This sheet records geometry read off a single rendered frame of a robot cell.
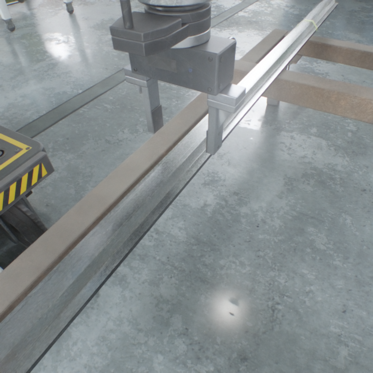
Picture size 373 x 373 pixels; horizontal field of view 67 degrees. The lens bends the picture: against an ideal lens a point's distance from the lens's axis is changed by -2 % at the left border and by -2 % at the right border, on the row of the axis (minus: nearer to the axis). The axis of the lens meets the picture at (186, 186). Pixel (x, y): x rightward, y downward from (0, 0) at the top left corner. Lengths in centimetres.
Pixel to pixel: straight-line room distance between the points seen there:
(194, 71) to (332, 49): 90
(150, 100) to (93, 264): 24
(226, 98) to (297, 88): 42
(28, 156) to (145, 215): 33
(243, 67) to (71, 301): 66
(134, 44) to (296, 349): 66
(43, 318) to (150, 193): 20
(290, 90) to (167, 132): 32
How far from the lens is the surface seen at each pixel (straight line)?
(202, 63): 35
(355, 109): 77
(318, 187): 102
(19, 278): 50
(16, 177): 62
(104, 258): 37
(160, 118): 47
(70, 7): 290
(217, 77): 35
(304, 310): 77
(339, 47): 121
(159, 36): 30
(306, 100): 78
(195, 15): 34
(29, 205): 81
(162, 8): 35
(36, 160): 64
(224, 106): 37
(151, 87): 44
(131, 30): 30
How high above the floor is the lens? 69
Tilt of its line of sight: 47 degrees down
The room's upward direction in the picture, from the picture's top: 2 degrees counter-clockwise
